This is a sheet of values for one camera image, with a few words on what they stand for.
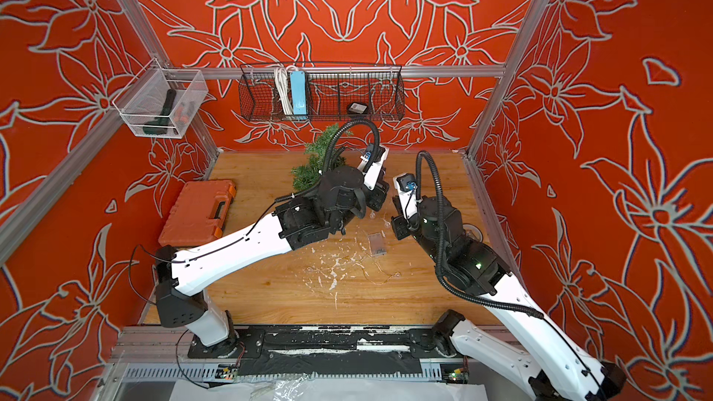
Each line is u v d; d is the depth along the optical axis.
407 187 0.52
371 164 0.50
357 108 0.96
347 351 0.73
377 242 0.93
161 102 0.91
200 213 0.95
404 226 0.56
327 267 0.87
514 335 0.43
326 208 0.45
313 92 1.00
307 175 0.82
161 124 0.80
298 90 0.90
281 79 0.87
